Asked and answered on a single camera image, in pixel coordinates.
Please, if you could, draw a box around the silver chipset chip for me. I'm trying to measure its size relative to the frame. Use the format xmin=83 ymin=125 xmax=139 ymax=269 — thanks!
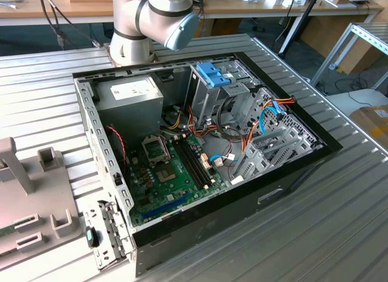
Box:
xmin=156 ymin=168 xmax=176 ymax=183

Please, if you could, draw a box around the black tripod pole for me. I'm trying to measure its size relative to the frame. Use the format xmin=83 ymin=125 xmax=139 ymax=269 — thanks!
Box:
xmin=278 ymin=0 xmax=324 ymax=55

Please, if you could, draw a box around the aluminium profile frame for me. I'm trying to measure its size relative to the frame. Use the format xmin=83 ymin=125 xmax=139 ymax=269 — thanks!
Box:
xmin=310 ymin=22 xmax=388 ymax=89

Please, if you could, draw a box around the blue disk data wire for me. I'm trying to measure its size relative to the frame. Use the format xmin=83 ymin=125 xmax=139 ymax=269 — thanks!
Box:
xmin=259 ymin=100 xmax=284 ymax=136

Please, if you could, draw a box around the green RAM stick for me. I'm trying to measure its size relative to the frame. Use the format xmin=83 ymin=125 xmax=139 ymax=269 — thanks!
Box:
xmin=0 ymin=223 xmax=18 ymax=238

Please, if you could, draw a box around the CPU socket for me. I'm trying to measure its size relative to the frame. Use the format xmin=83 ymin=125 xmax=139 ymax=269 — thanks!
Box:
xmin=141 ymin=135 xmax=171 ymax=167

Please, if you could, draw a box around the grey power supply unit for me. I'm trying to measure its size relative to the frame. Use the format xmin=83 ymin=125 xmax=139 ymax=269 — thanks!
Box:
xmin=94 ymin=75 xmax=164 ymax=146

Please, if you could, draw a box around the black RAM slot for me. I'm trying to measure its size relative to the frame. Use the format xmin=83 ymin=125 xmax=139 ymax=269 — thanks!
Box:
xmin=181 ymin=136 xmax=213 ymax=188
xmin=175 ymin=138 xmax=204 ymax=190

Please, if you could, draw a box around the light blue board wire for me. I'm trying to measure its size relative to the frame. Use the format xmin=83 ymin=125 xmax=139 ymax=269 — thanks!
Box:
xmin=209 ymin=153 xmax=236 ymax=169

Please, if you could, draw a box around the red orange wire bundle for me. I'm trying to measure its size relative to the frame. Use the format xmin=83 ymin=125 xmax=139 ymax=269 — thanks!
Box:
xmin=186 ymin=107 xmax=252 ymax=146

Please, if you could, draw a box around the green motherboard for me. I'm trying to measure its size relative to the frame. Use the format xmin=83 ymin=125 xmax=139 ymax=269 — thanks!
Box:
xmin=127 ymin=132 xmax=230 ymax=227

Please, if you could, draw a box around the white side table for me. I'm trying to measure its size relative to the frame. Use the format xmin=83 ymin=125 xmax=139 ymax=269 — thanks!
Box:
xmin=329 ymin=89 xmax=388 ymax=116

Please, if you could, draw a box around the light wooden desk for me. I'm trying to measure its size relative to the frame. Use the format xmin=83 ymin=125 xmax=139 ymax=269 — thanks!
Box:
xmin=198 ymin=0 xmax=384 ymax=21
xmin=0 ymin=0 xmax=115 ymax=27

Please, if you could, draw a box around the grey parts rack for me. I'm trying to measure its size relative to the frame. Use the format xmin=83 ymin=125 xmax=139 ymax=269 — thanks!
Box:
xmin=0 ymin=136 xmax=84 ymax=269

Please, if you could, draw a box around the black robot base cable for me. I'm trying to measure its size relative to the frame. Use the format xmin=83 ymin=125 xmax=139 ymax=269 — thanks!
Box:
xmin=38 ymin=0 xmax=101 ymax=51

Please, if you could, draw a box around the cardboard box with label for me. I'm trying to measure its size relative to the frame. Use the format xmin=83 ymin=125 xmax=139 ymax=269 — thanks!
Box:
xmin=348 ymin=104 xmax=388 ymax=149

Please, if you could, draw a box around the orange red disk power wire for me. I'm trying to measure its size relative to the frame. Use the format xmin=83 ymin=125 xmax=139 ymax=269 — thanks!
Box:
xmin=241 ymin=95 xmax=296 ymax=155

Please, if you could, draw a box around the large brown cardboard box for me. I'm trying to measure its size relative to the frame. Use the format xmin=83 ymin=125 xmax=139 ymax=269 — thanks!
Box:
xmin=299 ymin=15 xmax=383 ymax=75

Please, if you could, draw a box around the grey metal drive cage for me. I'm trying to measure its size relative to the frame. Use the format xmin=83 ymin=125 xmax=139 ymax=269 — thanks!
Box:
xmin=184 ymin=59 xmax=261 ymax=134

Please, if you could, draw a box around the blue expansion slot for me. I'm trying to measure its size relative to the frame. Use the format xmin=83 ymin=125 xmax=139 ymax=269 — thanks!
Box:
xmin=142 ymin=193 xmax=192 ymax=221

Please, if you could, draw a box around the black open PC case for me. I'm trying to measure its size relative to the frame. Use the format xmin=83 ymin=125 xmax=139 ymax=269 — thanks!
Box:
xmin=72 ymin=51 xmax=343 ymax=278

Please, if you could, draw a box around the blue plastic drive latch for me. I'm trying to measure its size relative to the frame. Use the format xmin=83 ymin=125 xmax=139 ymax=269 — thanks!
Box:
xmin=196 ymin=62 xmax=221 ymax=79
xmin=212 ymin=72 xmax=231 ymax=88

